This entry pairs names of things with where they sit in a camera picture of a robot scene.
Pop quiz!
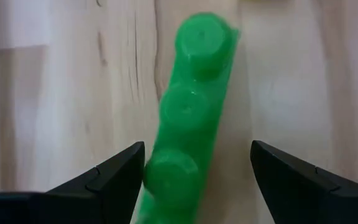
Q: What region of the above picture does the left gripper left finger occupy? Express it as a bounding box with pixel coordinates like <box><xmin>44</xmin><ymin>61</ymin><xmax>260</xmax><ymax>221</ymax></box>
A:
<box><xmin>42</xmin><ymin>141</ymin><xmax>145</xmax><ymax>224</ymax></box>

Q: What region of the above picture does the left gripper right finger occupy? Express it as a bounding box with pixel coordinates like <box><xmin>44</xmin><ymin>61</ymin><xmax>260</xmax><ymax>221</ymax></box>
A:
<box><xmin>249</xmin><ymin>139</ymin><xmax>358</xmax><ymax>224</ymax></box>

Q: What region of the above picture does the long green building block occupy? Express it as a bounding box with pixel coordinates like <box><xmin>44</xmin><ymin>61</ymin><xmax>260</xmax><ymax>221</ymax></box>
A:
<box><xmin>134</xmin><ymin>11</ymin><xmax>241</xmax><ymax>224</ymax></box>

